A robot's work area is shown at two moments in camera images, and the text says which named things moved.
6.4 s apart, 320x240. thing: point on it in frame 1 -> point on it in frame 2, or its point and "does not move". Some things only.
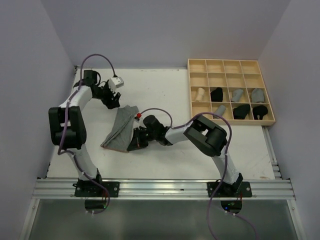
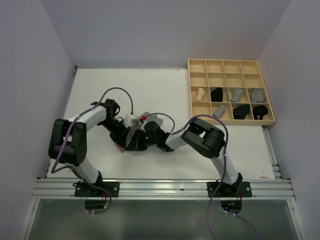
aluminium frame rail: (164, 189) does not move
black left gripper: (112, 101) -> (120, 138)
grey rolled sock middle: (236, 94) does not move
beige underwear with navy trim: (200, 92) does not move
